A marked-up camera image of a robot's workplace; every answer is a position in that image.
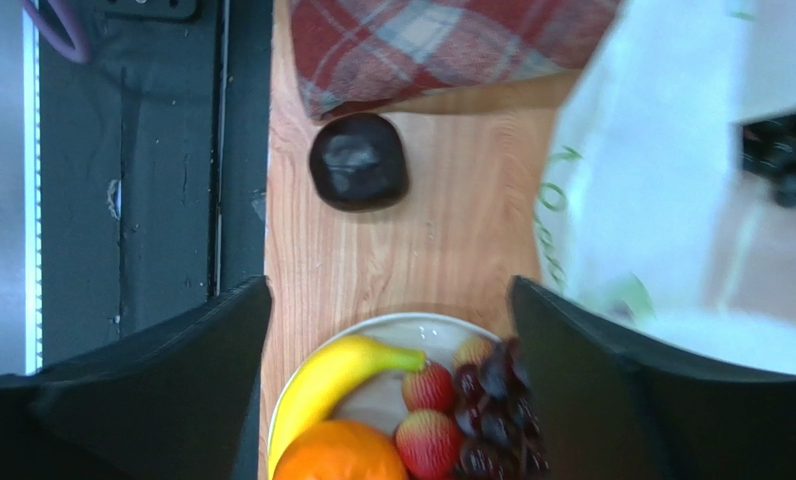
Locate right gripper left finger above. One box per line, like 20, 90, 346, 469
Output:
0, 276, 272, 479

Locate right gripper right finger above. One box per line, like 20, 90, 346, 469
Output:
509, 276, 796, 479

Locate dark fake grapes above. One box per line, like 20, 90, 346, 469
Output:
453, 336, 550, 479

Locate yellow fake banana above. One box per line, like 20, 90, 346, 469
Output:
267, 335, 427, 479

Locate orange fake fruit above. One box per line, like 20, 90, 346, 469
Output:
272, 420, 409, 480

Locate red fake strawberry bunch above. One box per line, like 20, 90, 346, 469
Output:
393, 336, 494, 479

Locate white plastic bag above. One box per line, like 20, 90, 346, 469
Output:
534, 1, 796, 375

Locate dark fake plum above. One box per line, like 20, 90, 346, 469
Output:
309, 112, 410, 212

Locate blue and cream plate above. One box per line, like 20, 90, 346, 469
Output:
265, 312, 500, 479

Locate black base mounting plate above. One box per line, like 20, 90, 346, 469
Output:
40, 1, 274, 364

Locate red plaid cloth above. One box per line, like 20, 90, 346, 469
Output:
289, 0, 620, 120

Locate aluminium frame rail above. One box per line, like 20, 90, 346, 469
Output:
0, 0, 43, 375

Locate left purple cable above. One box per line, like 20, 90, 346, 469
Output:
19, 0, 93, 65

